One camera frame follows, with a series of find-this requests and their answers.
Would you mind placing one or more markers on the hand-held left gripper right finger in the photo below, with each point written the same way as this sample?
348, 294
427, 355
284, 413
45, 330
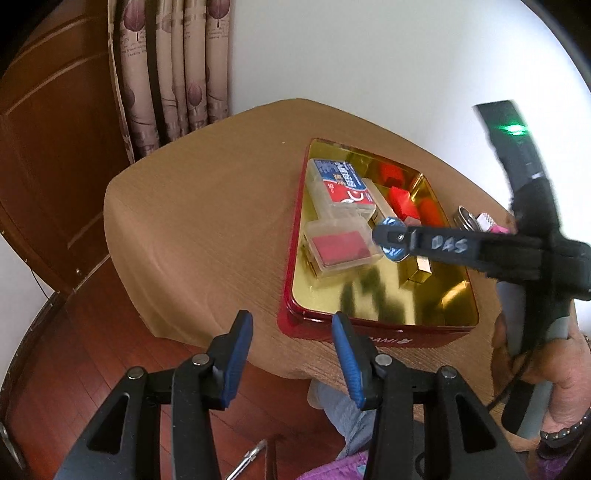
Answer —
351, 369

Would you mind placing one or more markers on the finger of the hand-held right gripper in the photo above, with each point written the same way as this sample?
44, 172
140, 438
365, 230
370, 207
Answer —
443, 247

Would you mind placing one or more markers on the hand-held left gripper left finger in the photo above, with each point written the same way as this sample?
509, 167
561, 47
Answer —
233, 364

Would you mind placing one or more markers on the yellow cube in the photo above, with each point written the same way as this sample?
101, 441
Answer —
418, 274

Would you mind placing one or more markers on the silver nail clippers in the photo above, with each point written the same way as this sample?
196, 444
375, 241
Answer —
466, 217

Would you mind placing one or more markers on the small red box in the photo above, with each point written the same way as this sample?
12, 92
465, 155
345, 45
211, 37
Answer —
401, 199

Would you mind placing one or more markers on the red tin box gold inside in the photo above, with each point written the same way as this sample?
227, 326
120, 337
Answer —
438, 314

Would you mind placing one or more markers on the clear box red contents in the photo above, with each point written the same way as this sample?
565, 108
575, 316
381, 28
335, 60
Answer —
341, 244

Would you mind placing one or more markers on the clear card box blue label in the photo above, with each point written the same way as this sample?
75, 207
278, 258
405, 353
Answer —
337, 184

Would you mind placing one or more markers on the person's right hand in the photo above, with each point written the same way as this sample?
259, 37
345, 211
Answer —
575, 378

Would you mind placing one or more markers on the person's blue jeans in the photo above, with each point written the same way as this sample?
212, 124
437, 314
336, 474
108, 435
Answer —
341, 410

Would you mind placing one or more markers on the pink block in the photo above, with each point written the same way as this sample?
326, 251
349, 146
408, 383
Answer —
499, 228

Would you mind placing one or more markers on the white patterned tape roll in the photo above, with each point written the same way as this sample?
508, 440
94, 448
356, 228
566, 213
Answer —
485, 219

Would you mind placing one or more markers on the clear white pen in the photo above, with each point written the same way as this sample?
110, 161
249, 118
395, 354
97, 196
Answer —
249, 457

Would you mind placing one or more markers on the purple garment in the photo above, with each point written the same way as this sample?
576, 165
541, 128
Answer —
332, 470

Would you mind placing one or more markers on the brown wooden door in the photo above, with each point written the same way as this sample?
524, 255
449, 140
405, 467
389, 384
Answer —
46, 161

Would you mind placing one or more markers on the beige leaf print curtain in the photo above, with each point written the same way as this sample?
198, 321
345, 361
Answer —
175, 69

